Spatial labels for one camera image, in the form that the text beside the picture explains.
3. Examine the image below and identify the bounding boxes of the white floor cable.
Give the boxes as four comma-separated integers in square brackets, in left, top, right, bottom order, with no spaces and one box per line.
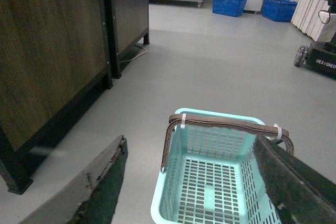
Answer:
[119,45,147,63]

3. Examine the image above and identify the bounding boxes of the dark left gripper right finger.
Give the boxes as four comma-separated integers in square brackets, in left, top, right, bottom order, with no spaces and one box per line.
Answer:
[253,136,335,223]

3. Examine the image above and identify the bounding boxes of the blue crate left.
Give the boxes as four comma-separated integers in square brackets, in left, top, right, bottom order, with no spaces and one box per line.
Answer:
[212,0,248,17]

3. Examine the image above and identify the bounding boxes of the large wooden display cabinet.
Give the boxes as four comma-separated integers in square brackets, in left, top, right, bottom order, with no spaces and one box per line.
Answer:
[1,0,112,195]

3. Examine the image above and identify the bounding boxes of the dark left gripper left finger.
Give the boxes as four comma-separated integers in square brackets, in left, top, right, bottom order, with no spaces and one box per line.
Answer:
[22,135,128,223]

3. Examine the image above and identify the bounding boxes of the blue crate right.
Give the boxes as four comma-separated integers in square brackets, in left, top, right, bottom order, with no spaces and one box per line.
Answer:
[261,0,298,22]

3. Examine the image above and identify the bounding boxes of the blue crate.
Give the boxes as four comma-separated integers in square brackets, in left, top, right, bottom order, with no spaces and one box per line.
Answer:
[212,0,248,17]
[261,0,298,22]

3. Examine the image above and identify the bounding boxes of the light blue plastic basket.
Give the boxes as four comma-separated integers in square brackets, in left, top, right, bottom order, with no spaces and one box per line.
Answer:
[151,108,294,223]

